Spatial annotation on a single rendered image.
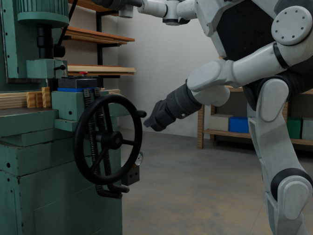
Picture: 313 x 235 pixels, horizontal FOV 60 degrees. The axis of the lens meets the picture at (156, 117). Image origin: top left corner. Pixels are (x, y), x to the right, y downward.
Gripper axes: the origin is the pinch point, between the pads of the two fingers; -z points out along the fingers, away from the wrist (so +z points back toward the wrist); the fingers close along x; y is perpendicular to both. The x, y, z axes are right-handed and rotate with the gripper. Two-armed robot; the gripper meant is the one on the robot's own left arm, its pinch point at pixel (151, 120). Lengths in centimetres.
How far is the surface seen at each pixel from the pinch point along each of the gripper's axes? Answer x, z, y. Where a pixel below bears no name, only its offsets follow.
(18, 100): -3.5, -32.0, 34.5
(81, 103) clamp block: -5.0, -10.5, 19.9
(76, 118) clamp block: -8.9, -13.1, 17.9
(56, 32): 39, -34, 44
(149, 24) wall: 366, -157, -13
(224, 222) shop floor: 39, -54, -113
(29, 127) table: -15.7, -22.2, 26.1
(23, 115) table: -15.1, -20.2, 29.9
